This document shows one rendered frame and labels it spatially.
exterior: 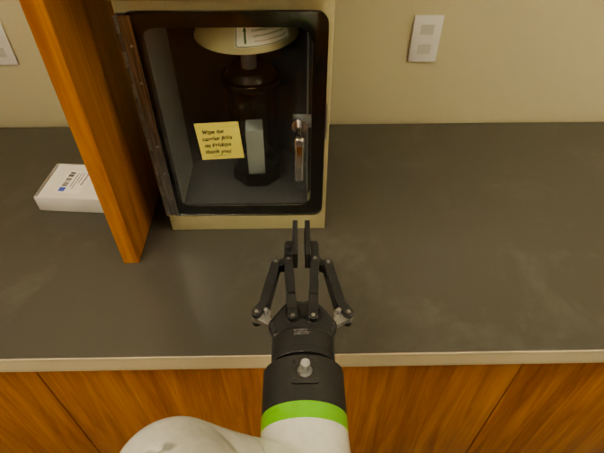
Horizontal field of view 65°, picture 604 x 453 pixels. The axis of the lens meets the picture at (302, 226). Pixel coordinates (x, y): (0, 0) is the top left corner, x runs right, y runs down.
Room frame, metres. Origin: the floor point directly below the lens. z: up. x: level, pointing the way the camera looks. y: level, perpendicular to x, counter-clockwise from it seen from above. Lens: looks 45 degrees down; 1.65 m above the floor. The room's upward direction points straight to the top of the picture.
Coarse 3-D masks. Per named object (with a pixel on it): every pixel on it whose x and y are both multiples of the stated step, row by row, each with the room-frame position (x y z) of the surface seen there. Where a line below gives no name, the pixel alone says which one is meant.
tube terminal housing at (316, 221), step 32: (160, 0) 0.71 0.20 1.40; (192, 0) 0.71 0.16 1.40; (224, 0) 0.71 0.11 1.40; (256, 0) 0.71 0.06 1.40; (288, 0) 0.71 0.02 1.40; (320, 0) 0.71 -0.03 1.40; (192, 224) 0.71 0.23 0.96; (224, 224) 0.71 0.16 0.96; (256, 224) 0.71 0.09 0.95; (288, 224) 0.71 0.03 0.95; (320, 224) 0.71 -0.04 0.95
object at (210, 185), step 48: (144, 48) 0.70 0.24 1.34; (192, 48) 0.70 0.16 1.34; (240, 48) 0.70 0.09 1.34; (288, 48) 0.70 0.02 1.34; (192, 96) 0.70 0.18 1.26; (240, 96) 0.70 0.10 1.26; (288, 96) 0.70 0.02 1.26; (192, 144) 0.70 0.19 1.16; (288, 144) 0.70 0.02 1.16; (192, 192) 0.70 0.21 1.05; (240, 192) 0.70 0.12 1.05; (288, 192) 0.70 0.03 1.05
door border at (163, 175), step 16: (128, 16) 0.70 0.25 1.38; (128, 32) 0.69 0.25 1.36; (128, 48) 0.69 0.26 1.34; (144, 80) 0.69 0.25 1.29; (144, 96) 0.69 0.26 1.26; (144, 112) 0.69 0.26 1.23; (144, 128) 0.69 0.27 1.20; (160, 144) 0.70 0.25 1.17; (160, 160) 0.69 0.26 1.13; (160, 176) 0.69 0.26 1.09; (176, 208) 0.70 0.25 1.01
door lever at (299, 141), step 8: (296, 120) 0.70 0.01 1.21; (296, 128) 0.69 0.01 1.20; (304, 128) 0.70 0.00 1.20; (296, 136) 0.66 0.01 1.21; (296, 144) 0.65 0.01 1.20; (304, 144) 0.65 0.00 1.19; (296, 152) 0.65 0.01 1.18; (296, 160) 0.65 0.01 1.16; (296, 168) 0.65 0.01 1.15; (296, 176) 0.65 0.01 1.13
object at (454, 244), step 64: (0, 128) 1.09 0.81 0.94; (64, 128) 1.09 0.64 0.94; (384, 128) 1.09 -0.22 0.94; (448, 128) 1.09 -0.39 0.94; (512, 128) 1.09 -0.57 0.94; (576, 128) 1.09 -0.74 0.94; (0, 192) 0.83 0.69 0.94; (384, 192) 0.83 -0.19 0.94; (448, 192) 0.83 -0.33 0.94; (512, 192) 0.83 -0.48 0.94; (576, 192) 0.83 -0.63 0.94; (0, 256) 0.63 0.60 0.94; (64, 256) 0.63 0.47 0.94; (192, 256) 0.63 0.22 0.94; (256, 256) 0.63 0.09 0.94; (320, 256) 0.63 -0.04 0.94; (384, 256) 0.63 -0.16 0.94; (448, 256) 0.63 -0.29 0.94; (512, 256) 0.63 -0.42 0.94; (576, 256) 0.63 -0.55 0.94; (0, 320) 0.48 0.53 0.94; (64, 320) 0.48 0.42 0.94; (128, 320) 0.48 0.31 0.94; (192, 320) 0.48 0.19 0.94; (384, 320) 0.48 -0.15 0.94; (448, 320) 0.48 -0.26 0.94; (512, 320) 0.48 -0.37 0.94; (576, 320) 0.48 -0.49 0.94
